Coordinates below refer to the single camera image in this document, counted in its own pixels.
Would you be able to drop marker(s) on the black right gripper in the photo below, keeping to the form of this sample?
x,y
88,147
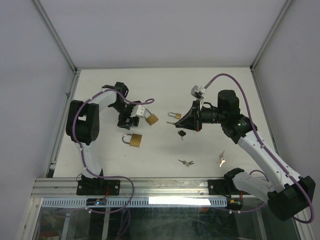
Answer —
x,y
190,121

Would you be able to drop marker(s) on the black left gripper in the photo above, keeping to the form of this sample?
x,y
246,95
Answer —
x,y
123,119

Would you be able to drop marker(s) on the small brass padlock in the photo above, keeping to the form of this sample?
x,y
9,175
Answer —
x,y
175,115

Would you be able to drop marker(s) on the black-headed key bunch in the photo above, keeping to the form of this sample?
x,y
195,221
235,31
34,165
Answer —
x,y
181,133

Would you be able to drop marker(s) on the long-shackle brass padlock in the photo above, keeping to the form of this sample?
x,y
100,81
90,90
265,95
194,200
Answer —
x,y
150,118

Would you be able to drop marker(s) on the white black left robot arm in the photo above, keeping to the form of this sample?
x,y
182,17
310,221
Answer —
x,y
83,128

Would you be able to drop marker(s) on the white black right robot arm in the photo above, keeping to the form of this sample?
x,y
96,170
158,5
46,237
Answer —
x,y
286,193

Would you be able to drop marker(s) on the small silver key bunch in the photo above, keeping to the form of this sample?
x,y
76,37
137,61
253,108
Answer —
x,y
185,163

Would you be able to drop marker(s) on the silver key pair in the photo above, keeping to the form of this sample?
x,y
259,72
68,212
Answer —
x,y
221,160

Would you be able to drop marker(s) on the large brass padlock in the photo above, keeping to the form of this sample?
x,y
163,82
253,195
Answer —
x,y
133,140

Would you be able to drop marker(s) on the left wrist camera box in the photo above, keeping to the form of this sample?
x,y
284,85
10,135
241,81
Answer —
x,y
138,111

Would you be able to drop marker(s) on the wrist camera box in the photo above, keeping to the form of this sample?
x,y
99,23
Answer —
x,y
138,111
198,92

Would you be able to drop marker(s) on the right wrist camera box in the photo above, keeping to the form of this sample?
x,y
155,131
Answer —
x,y
198,92

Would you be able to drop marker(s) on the slotted cable duct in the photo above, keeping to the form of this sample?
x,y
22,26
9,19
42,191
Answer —
x,y
136,202

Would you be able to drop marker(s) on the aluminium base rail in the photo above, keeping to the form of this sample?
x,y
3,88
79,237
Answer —
x,y
134,187

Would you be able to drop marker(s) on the aluminium frame post left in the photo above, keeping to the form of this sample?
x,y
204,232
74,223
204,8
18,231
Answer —
x,y
54,34

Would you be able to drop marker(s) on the aluminium frame post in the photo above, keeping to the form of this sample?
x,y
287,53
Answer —
x,y
271,33
54,34

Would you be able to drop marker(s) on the aluminium frame post right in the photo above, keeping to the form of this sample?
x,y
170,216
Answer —
x,y
271,33

